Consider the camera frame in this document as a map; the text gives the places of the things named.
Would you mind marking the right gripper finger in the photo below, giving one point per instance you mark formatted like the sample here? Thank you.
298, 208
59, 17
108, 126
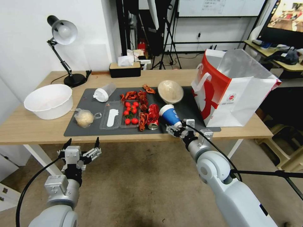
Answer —
172, 131
183, 122

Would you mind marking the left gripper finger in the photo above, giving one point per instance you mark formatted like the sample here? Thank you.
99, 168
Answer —
92, 153
65, 147

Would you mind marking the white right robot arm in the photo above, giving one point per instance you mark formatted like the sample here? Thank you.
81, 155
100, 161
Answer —
227, 189

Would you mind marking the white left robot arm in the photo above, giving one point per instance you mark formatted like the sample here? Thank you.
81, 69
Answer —
59, 212

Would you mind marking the bun in plastic bag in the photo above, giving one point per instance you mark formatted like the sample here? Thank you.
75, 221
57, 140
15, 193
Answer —
84, 119

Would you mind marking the clear disposable takeout box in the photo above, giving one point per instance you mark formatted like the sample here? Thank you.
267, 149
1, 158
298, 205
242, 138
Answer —
113, 126

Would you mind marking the red and white delivery bag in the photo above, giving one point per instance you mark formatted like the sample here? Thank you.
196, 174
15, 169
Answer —
239, 101

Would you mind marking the black tissue box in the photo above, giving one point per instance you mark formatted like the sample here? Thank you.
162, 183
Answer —
125, 72

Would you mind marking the blue paper cup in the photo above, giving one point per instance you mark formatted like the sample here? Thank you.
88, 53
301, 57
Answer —
171, 116

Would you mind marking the crushed red drink can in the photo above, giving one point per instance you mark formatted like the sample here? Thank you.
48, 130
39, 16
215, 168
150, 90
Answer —
153, 115

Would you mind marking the dark grey table mat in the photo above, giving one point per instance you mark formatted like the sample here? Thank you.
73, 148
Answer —
94, 128

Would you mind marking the wooden table with white legs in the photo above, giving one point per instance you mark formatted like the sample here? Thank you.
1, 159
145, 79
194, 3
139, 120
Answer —
47, 127

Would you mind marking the red crayfish shell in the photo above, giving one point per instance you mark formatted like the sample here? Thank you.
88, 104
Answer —
129, 95
148, 89
144, 102
142, 95
144, 109
142, 120

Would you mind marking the covered bowl of food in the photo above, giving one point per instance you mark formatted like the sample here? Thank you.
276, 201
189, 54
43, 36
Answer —
170, 91

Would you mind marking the white plastic basin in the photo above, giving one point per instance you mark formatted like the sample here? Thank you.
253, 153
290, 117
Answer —
51, 110

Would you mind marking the clear cup with white lid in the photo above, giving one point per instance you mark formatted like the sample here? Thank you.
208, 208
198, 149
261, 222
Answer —
104, 92

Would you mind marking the white cabinet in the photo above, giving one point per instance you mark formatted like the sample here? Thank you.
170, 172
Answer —
9, 179

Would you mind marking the white tissue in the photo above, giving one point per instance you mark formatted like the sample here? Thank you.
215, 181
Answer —
125, 60

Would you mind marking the black stand pole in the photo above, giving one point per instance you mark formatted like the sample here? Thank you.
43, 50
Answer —
272, 173

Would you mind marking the beige plastic stool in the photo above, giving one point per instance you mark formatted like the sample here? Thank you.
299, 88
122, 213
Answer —
284, 151

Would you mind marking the background wooden desk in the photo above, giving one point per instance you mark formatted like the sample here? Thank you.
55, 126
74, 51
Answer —
265, 50

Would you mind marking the black desk lamp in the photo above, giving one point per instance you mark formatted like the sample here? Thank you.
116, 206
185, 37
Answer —
65, 30

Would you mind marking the whiteboard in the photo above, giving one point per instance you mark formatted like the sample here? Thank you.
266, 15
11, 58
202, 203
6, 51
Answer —
222, 7

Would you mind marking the large display screen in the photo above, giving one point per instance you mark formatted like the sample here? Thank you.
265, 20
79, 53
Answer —
284, 21

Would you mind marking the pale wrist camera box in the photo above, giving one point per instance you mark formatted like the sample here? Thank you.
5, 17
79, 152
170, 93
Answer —
191, 123
73, 154

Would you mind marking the black camera tripod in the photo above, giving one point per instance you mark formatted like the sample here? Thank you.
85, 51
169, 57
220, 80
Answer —
169, 35

